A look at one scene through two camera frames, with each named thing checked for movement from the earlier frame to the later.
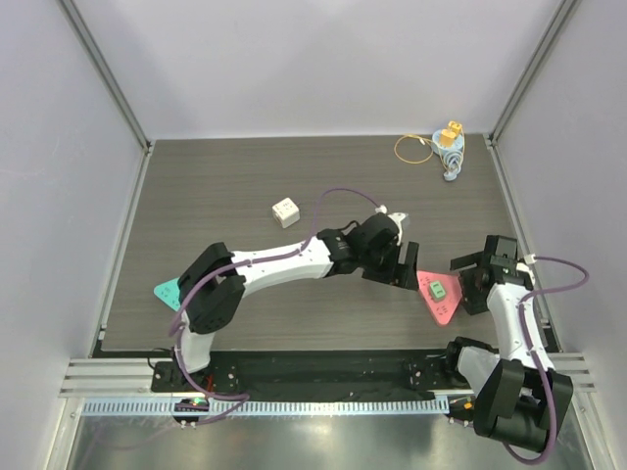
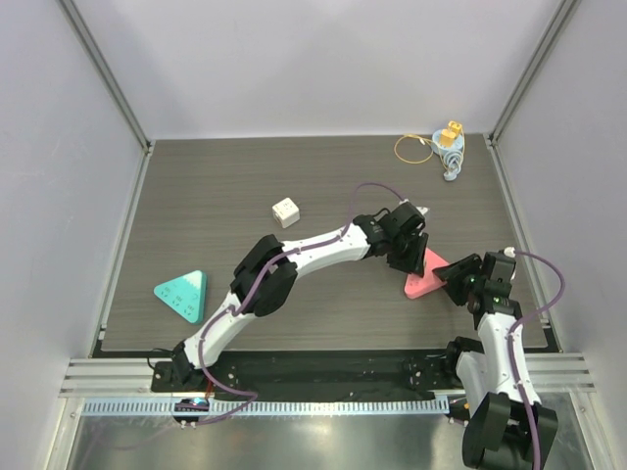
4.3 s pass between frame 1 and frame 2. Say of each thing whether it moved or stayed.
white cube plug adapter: stayed
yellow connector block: stayed
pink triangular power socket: moved
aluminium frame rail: stayed
